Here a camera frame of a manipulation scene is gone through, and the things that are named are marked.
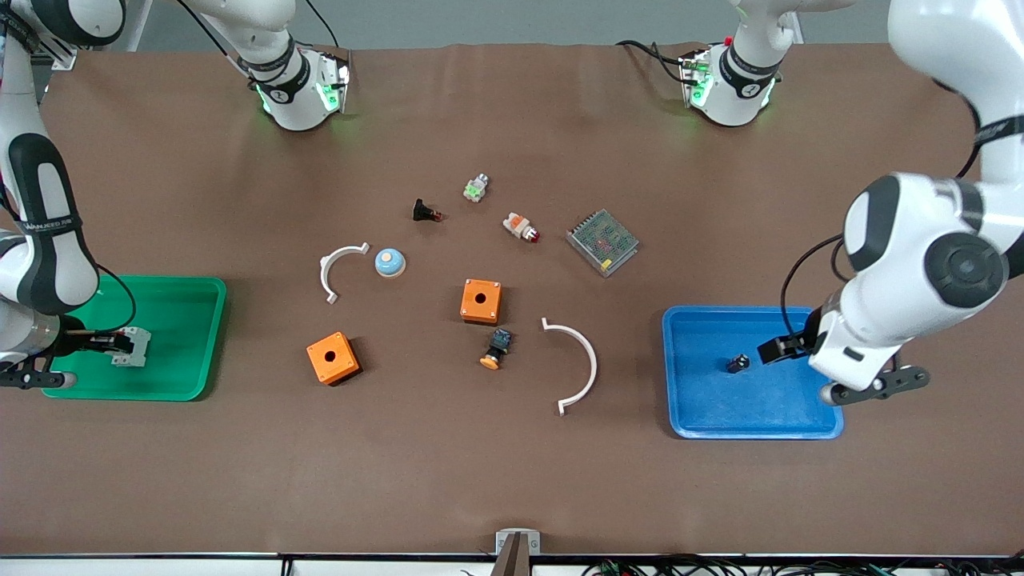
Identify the white red circuit breaker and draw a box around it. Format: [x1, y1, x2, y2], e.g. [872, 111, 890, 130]
[110, 326, 152, 368]

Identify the green plastic tray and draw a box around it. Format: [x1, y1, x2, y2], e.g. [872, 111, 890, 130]
[40, 274, 229, 402]

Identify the blue plastic tray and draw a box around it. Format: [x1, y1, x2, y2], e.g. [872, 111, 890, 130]
[662, 305, 846, 441]

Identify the large white curved strip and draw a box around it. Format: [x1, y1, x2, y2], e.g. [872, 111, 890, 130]
[541, 317, 599, 418]

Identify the metal mesh power supply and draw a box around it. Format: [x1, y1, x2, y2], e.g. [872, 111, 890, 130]
[565, 208, 641, 279]

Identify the small white curved strip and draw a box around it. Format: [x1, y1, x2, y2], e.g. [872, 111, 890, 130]
[319, 242, 371, 306]

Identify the orange button box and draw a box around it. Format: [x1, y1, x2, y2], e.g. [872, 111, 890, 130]
[306, 331, 362, 387]
[460, 278, 504, 326]

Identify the orange cap push button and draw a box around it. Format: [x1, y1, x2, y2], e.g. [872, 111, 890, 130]
[479, 327, 514, 371]

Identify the red orange indicator light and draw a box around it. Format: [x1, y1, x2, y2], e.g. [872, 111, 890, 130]
[502, 212, 542, 244]

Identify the brown table mat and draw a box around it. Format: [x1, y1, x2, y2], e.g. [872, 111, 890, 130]
[0, 42, 1024, 558]

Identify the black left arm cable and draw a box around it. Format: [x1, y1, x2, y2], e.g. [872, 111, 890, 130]
[782, 80, 983, 338]

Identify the tangled cable bundle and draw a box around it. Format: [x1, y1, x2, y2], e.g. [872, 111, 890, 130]
[580, 554, 1024, 576]

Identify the white table edge rail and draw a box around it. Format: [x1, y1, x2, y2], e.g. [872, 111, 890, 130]
[0, 555, 1024, 576]

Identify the grey table clamp bracket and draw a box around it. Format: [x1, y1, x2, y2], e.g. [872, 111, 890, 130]
[490, 529, 542, 576]

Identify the black base cable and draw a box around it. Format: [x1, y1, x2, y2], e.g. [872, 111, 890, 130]
[614, 38, 690, 82]

